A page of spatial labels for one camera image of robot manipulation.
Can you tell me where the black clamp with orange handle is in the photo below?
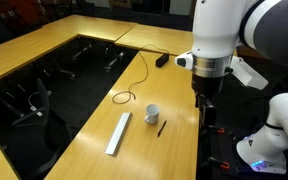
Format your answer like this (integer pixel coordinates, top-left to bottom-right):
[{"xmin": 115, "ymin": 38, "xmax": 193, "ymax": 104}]
[{"xmin": 202, "ymin": 126, "xmax": 225, "ymax": 134}]

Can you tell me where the white mug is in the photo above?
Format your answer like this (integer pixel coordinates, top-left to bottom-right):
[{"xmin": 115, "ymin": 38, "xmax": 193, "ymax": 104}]
[{"xmin": 144, "ymin": 104, "xmax": 160, "ymax": 125}]

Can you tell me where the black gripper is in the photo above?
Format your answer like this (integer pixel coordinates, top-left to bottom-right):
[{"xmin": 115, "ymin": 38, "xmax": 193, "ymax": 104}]
[{"xmin": 191, "ymin": 74, "xmax": 224, "ymax": 126}]

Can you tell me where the silver metal bar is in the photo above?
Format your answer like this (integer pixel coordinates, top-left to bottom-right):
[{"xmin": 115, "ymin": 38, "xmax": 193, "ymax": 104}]
[{"xmin": 105, "ymin": 112, "xmax": 132, "ymax": 156}]

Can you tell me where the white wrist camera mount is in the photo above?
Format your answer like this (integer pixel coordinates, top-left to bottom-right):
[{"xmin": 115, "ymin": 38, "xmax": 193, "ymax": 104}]
[{"xmin": 230, "ymin": 56, "xmax": 268, "ymax": 90}]

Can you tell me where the black marker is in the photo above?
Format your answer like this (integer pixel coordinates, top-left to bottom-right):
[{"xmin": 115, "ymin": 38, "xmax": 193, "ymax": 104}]
[{"xmin": 157, "ymin": 120, "xmax": 167, "ymax": 137}]

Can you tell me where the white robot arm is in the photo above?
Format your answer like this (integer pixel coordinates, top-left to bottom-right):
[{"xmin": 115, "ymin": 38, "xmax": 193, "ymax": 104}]
[{"xmin": 175, "ymin": 0, "xmax": 288, "ymax": 174}]

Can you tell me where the black office chair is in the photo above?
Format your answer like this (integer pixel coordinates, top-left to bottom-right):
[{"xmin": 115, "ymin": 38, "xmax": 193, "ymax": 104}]
[{"xmin": 6, "ymin": 79, "xmax": 73, "ymax": 180}]

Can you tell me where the black cable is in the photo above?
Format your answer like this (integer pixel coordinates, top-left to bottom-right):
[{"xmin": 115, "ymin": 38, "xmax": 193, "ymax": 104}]
[{"xmin": 111, "ymin": 43, "xmax": 170, "ymax": 105}]

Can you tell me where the black power adapter box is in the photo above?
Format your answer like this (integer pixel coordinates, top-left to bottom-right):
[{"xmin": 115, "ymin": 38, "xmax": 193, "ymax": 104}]
[{"xmin": 155, "ymin": 54, "xmax": 169, "ymax": 68}]

